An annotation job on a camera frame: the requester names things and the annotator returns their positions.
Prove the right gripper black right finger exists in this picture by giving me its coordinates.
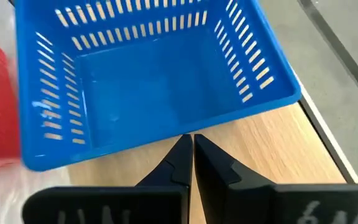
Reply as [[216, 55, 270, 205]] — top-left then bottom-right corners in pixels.
[[193, 133, 358, 224]]

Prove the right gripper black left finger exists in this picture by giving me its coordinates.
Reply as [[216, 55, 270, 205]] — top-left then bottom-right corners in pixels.
[[21, 133, 194, 224]]

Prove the blue slotted plastic basket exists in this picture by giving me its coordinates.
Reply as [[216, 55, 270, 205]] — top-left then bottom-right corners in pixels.
[[13, 0, 303, 172]]

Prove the black floor tape strip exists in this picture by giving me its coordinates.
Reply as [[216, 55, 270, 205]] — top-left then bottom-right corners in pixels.
[[296, 0, 358, 113]]

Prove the black frame wooden board shelf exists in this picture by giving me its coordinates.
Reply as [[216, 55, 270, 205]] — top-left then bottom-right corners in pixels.
[[67, 70, 358, 224]]

